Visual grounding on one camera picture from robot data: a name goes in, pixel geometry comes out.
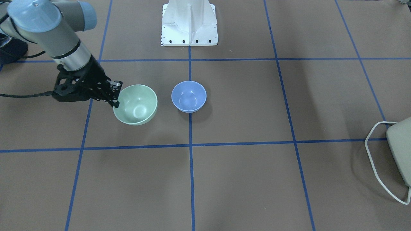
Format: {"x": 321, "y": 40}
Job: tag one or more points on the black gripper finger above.
{"x": 110, "y": 92}

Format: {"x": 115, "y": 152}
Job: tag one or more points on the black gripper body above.
{"x": 93, "y": 74}

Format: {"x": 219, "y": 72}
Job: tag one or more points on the green bowl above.
{"x": 138, "y": 104}

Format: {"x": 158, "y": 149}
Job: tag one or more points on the blue bowl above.
{"x": 189, "y": 96}

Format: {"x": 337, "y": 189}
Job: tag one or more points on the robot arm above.
{"x": 53, "y": 25}

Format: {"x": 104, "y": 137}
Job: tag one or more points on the cream chrome toaster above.
{"x": 399, "y": 140}

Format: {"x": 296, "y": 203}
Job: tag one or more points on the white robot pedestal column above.
{"x": 189, "y": 23}

